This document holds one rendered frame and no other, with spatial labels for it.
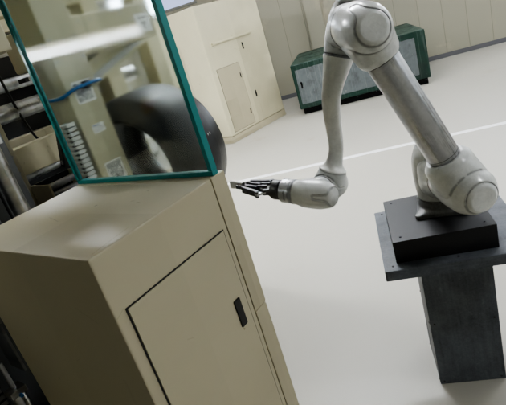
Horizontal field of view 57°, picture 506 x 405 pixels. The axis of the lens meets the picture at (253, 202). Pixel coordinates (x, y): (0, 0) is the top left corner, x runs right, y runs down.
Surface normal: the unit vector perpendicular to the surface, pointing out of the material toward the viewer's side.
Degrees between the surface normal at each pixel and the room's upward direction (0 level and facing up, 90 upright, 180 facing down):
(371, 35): 86
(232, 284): 90
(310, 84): 90
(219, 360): 90
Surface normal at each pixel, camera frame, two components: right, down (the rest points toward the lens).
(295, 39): -0.16, 0.40
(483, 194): 0.17, 0.44
